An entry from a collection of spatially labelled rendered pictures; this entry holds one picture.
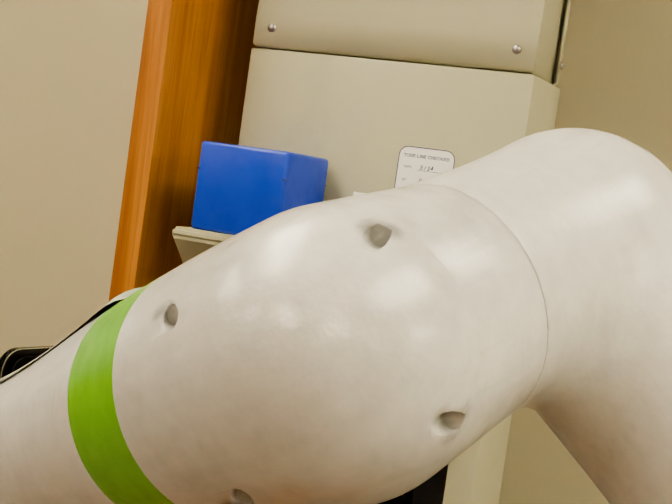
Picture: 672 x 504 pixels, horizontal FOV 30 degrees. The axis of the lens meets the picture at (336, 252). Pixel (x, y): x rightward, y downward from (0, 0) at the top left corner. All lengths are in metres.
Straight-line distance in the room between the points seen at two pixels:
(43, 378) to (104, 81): 1.42
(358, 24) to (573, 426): 0.82
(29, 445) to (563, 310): 0.26
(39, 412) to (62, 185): 1.45
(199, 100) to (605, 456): 0.90
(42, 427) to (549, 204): 0.25
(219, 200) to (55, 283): 0.81
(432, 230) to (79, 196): 1.55
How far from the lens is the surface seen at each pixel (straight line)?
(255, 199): 1.25
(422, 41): 1.31
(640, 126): 1.68
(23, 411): 0.62
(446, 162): 1.29
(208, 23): 1.41
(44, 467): 0.61
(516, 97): 1.27
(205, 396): 0.47
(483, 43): 1.29
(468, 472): 1.29
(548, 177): 0.56
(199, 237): 1.27
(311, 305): 0.45
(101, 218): 1.99
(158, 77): 1.34
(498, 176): 0.55
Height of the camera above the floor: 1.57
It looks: 3 degrees down
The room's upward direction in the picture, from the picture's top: 8 degrees clockwise
